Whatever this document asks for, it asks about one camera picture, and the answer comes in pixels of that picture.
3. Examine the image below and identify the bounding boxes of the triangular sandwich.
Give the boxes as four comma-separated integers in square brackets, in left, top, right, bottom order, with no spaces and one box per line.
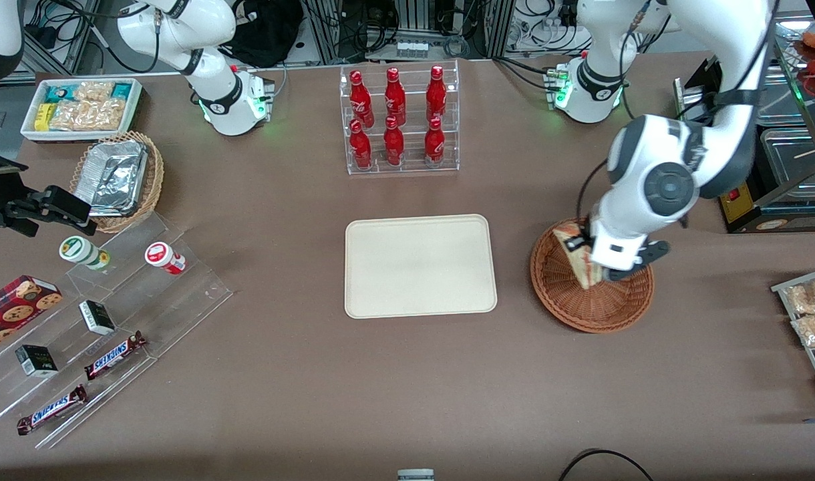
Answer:
[553,222,607,290]

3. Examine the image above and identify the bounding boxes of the brown wicker basket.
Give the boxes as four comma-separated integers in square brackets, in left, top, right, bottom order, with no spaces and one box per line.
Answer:
[530,216,655,333]

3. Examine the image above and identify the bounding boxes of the light wicker basket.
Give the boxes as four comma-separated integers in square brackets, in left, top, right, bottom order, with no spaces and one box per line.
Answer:
[70,130,165,234]

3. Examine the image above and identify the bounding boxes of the cream plastic tray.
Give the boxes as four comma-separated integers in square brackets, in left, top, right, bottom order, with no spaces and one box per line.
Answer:
[344,214,498,319]

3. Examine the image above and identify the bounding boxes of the metal snack tray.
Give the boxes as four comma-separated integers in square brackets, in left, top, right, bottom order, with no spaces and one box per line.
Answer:
[772,266,815,408]

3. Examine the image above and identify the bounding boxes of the green lid cup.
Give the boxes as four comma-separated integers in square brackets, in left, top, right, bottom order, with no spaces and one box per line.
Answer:
[59,236,111,271]

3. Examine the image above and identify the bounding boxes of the stacked foil containers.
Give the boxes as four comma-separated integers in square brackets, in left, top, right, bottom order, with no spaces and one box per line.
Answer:
[73,139,148,216]

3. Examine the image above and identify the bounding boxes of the red cookie box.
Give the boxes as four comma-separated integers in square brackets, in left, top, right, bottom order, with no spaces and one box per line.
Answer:
[0,275,63,351]

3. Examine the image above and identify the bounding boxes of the large cracker bag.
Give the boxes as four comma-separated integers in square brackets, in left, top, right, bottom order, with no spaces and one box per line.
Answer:
[49,99,128,132]

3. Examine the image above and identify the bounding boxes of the red lid cup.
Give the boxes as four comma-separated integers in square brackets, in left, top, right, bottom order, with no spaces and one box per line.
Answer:
[144,242,187,275]

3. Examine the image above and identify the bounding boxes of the small black box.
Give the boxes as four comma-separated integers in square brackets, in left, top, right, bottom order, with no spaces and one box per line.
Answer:
[79,300,116,335]
[15,344,59,378]

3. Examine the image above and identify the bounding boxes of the small cracker bag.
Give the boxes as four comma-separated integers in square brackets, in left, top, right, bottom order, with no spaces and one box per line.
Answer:
[73,82,114,102]

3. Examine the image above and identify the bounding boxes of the white snack bin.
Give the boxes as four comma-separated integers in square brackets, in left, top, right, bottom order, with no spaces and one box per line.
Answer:
[20,77,144,143]

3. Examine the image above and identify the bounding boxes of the clear acrylic stepped display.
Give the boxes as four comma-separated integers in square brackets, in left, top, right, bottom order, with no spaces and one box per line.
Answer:
[0,212,233,450]

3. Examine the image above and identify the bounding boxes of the snickers bar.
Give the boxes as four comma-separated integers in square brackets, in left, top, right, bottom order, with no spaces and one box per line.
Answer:
[17,384,89,436]
[84,331,148,381]

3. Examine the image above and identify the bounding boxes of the red cola bottle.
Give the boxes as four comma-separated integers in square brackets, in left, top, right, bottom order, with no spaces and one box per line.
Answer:
[384,67,407,126]
[424,117,446,168]
[383,116,405,166]
[426,65,447,123]
[349,69,375,129]
[349,119,373,170]

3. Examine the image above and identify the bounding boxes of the steel food pan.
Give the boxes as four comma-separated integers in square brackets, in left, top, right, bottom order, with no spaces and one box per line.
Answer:
[759,127,815,196]

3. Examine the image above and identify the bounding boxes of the clear acrylic bottle rack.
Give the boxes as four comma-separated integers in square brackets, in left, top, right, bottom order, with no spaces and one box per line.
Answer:
[339,59,460,176]

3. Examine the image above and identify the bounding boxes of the black bag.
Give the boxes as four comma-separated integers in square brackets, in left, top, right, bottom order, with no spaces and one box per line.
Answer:
[224,0,305,67]

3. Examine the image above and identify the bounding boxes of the black cable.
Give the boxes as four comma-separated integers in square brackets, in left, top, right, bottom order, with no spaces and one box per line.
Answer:
[558,449,655,481]

